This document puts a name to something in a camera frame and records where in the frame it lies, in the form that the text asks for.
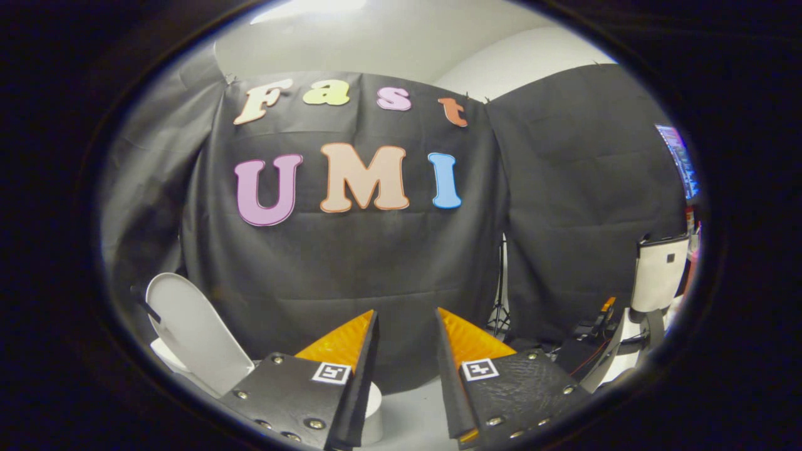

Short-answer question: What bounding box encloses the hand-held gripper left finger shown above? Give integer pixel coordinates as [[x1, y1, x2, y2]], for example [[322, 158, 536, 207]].
[[219, 309, 380, 450]]

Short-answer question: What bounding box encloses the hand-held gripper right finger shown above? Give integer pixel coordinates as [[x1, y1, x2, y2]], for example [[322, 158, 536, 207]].
[[435, 307, 593, 447]]

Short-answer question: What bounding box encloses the white toilet lid with handle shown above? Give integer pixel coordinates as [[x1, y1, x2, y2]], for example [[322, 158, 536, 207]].
[[130, 272, 254, 398]]

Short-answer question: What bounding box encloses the white toilet body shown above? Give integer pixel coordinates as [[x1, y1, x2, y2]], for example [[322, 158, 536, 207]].
[[149, 338, 384, 445]]

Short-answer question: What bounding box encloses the black tripod stand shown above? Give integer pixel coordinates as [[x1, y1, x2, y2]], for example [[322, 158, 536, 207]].
[[486, 235, 511, 339]]

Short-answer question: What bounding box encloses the black backdrop cloth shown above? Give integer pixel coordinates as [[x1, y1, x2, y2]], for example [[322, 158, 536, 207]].
[[100, 63, 690, 395]]

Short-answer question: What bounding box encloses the black and orange tool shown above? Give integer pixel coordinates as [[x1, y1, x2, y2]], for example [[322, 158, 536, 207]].
[[555, 296, 618, 376]]

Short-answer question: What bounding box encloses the white curved stand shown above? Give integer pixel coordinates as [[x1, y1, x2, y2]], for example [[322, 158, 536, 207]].
[[580, 307, 674, 392]]

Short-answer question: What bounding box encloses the white box with black top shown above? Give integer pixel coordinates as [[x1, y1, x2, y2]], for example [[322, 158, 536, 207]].
[[630, 235, 690, 314]]

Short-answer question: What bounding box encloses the computer monitor screen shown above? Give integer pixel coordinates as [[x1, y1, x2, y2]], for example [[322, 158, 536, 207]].
[[655, 124, 697, 201]]

